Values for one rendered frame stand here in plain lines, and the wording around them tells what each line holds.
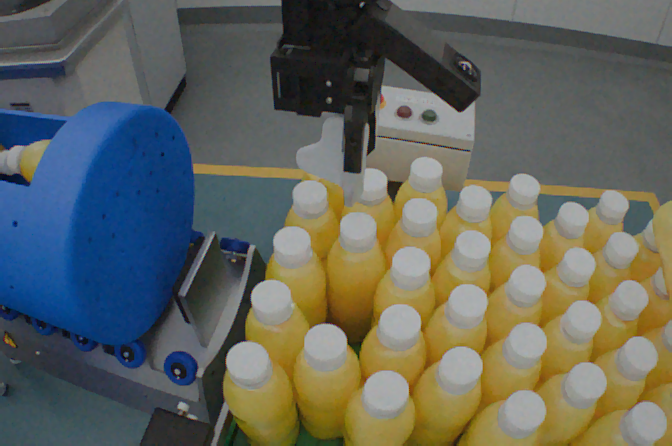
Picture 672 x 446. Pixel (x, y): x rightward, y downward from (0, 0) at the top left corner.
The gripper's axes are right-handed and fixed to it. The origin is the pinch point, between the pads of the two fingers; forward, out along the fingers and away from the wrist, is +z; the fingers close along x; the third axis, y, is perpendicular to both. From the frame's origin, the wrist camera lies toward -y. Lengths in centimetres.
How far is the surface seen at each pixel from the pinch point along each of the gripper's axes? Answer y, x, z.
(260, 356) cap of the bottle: 5.7, 17.3, 7.9
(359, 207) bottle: 1.3, -5.7, 10.9
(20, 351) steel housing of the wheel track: 50, 18, 32
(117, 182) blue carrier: 24.5, 6.3, 0.6
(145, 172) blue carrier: 24.3, 1.6, 3.3
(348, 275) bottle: 0.7, 2.9, 12.9
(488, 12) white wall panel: -35, -282, 99
